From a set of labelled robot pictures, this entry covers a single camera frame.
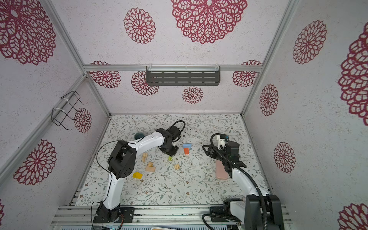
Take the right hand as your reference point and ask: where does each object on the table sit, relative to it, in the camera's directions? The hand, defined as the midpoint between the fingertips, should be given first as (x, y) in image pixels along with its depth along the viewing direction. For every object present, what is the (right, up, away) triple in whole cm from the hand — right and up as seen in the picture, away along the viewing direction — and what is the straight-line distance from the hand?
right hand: (206, 146), depth 84 cm
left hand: (-21, -8, +10) cm, 25 cm away
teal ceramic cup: (-45, +5, +16) cm, 48 cm away
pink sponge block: (+9, -16, +2) cm, 19 cm away
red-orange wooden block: (-11, -5, +15) cm, 19 cm away
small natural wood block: (-17, -14, +5) cm, 23 cm away
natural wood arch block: (-34, -14, +6) cm, 38 cm away
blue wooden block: (-11, -2, +15) cm, 18 cm away
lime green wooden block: (-22, -9, +10) cm, 26 cm away
